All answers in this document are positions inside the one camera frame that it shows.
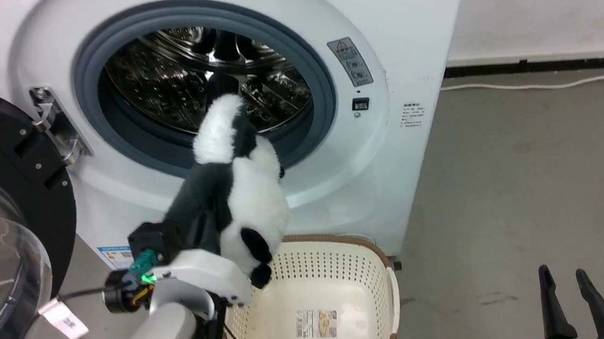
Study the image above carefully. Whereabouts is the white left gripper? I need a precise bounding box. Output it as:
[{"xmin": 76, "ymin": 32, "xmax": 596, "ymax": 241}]
[{"xmin": 147, "ymin": 208, "xmax": 254, "ymax": 313}]

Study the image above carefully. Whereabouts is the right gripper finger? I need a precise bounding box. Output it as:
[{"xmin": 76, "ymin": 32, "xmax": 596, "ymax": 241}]
[
  {"xmin": 575, "ymin": 267, "xmax": 604, "ymax": 339},
  {"xmin": 538, "ymin": 263, "xmax": 578, "ymax": 339}
]

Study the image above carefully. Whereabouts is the black white panda plush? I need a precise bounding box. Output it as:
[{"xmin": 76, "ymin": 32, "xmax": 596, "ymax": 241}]
[{"xmin": 153, "ymin": 89, "xmax": 297, "ymax": 297}]

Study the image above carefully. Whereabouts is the cream perforated laundry basket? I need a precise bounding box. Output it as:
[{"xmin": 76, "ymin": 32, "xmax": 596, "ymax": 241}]
[{"xmin": 216, "ymin": 227, "xmax": 404, "ymax": 339}]

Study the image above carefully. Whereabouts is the printed basket label sticker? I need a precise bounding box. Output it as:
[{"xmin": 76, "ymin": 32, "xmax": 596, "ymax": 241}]
[{"xmin": 294, "ymin": 306, "xmax": 340, "ymax": 339}]

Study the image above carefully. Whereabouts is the white front-load washing machine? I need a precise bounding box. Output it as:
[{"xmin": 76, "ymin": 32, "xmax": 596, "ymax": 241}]
[{"xmin": 0, "ymin": 0, "xmax": 492, "ymax": 288}]

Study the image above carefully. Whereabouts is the blue white energy label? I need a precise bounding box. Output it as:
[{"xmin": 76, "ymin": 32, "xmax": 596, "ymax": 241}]
[{"xmin": 96, "ymin": 244, "xmax": 135, "ymax": 271}]

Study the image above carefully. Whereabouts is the steel washer drum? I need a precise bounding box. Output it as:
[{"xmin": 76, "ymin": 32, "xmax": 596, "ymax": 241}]
[{"xmin": 101, "ymin": 18, "xmax": 315, "ymax": 145}]

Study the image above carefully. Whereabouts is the grey rubber door gasket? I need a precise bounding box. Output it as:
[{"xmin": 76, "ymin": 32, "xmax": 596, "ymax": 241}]
[{"xmin": 67, "ymin": 0, "xmax": 342, "ymax": 187}]

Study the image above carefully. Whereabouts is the metal door hinge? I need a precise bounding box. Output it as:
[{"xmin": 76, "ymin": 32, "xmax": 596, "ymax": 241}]
[{"xmin": 29, "ymin": 83, "xmax": 93, "ymax": 168}]

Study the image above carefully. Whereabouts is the grey warning sticker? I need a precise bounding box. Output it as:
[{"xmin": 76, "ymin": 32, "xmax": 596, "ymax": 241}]
[{"xmin": 327, "ymin": 35, "xmax": 375, "ymax": 89}]

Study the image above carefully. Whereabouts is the small printed text label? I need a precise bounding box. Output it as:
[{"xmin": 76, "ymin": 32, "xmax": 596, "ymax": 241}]
[{"xmin": 399, "ymin": 101, "xmax": 427, "ymax": 130}]

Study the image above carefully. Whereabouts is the black baseboard strip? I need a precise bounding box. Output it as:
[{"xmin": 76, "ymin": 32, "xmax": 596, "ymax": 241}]
[{"xmin": 443, "ymin": 53, "xmax": 604, "ymax": 81}]

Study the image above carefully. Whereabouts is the white cable tag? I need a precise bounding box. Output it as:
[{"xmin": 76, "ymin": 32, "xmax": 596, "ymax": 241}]
[{"xmin": 38, "ymin": 296, "xmax": 90, "ymax": 339}]

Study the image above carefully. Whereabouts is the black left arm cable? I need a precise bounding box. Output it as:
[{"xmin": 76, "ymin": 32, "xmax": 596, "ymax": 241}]
[{"xmin": 0, "ymin": 286, "xmax": 112, "ymax": 339}]

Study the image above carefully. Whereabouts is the white floor cable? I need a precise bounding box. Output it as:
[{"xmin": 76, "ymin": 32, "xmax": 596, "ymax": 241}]
[{"xmin": 440, "ymin": 67, "xmax": 604, "ymax": 99}]

